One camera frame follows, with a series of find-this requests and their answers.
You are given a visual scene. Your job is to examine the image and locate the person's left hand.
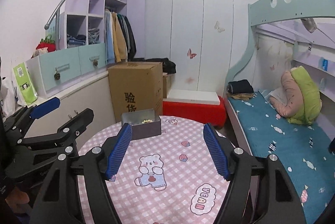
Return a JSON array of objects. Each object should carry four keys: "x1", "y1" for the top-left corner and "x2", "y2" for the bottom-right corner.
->
[{"x1": 5, "y1": 186, "x2": 30, "y2": 214}]

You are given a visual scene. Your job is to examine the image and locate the green paper bag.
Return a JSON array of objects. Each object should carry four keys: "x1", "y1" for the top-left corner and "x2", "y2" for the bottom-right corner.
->
[{"x1": 13, "y1": 62, "x2": 38, "y2": 105}]

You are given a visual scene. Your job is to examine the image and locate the beige lower cabinet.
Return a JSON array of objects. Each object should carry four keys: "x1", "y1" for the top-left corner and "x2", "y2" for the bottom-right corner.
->
[{"x1": 26, "y1": 71, "x2": 116, "y2": 148}]

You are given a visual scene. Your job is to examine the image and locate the teal patterned bed mattress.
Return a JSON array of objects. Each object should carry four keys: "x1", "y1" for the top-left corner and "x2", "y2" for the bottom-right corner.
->
[{"x1": 225, "y1": 92, "x2": 334, "y2": 223}]

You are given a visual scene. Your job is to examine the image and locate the teal drawer cabinet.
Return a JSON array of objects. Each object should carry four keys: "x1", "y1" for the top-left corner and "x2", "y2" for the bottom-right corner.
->
[{"x1": 26, "y1": 43, "x2": 106, "y2": 98}]

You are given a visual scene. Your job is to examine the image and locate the dark metal tin box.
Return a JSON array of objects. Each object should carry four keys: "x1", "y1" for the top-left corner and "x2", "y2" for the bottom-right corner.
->
[{"x1": 121, "y1": 109, "x2": 162, "y2": 141}]

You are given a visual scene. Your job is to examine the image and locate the large cardboard box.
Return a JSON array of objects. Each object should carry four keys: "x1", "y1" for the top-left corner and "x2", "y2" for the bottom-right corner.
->
[{"x1": 108, "y1": 62, "x2": 163, "y2": 122}]

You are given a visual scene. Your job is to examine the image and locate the red strawberry plush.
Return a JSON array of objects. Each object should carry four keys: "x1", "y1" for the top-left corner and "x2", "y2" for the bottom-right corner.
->
[{"x1": 31, "y1": 34, "x2": 56, "y2": 58}]

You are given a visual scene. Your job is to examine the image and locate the hanging clothes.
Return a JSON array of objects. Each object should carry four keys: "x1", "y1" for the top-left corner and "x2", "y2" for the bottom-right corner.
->
[{"x1": 104, "y1": 9, "x2": 137, "y2": 65}]

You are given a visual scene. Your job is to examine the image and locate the pink and green pillow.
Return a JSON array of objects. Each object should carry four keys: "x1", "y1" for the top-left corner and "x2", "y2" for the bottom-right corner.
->
[{"x1": 269, "y1": 66, "x2": 322, "y2": 125}]

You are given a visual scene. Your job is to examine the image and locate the pink checkered tablecloth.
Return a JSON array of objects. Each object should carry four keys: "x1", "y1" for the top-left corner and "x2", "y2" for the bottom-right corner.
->
[{"x1": 77, "y1": 114, "x2": 236, "y2": 224}]

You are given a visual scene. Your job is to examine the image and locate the purple cubby shelf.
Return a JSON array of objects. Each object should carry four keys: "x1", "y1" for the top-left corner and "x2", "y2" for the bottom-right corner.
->
[{"x1": 46, "y1": 0, "x2": 127, "y2": 50}]

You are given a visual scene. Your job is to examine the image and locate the small cardboard box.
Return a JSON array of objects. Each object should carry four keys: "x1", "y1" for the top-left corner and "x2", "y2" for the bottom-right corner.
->
[{"x1": 163, "y1": 73, "x2": 173, "y2": 98}]

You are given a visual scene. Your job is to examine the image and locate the folded dark clothes on bed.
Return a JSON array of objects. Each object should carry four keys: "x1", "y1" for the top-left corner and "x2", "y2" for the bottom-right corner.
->
[{"x1": 227, "y1": 79, "x2": 255, "y2": 101}]

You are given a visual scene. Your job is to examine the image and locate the black clothes on box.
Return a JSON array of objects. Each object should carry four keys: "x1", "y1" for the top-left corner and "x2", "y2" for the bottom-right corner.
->
[{"x1": 132, "y1": 58, "x2": 177, "y2": 74}]

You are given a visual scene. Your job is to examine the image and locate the red and white bench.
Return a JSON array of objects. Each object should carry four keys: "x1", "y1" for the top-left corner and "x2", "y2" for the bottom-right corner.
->
[{"x1": 163, "y1": 89, "x2": 227, "y2": 128}]

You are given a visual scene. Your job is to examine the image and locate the white wardrobe with butterflies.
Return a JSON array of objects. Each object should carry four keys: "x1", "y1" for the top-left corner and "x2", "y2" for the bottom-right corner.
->
[{"x1": 145, "y1": 0, "x2": 257, "y2": 95}]

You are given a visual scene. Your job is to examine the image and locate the teal bunk bed frame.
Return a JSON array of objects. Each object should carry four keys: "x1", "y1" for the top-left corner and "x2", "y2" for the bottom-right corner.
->
[{"x1": 225, "y1": 0, "x2": 334, "y2": 84}]

